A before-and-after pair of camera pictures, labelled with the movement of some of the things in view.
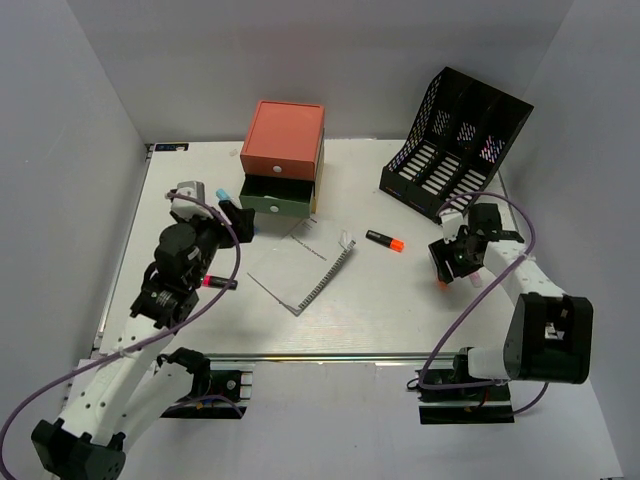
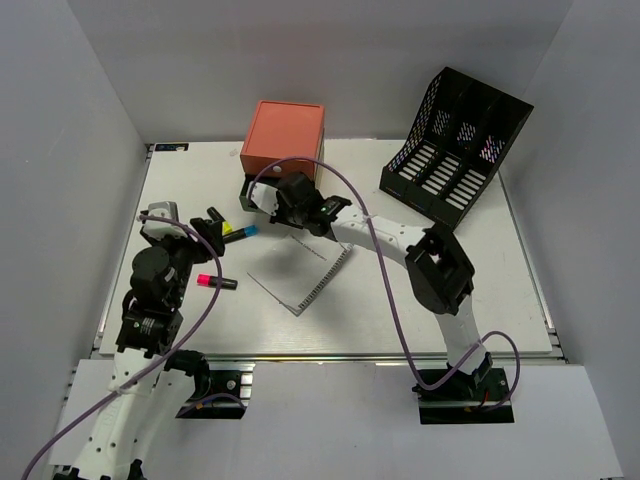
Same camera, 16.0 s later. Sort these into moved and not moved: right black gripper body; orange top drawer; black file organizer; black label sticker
Moved: right black gripper body
Not moved: orange top drawer; black label sticker; black file organizer
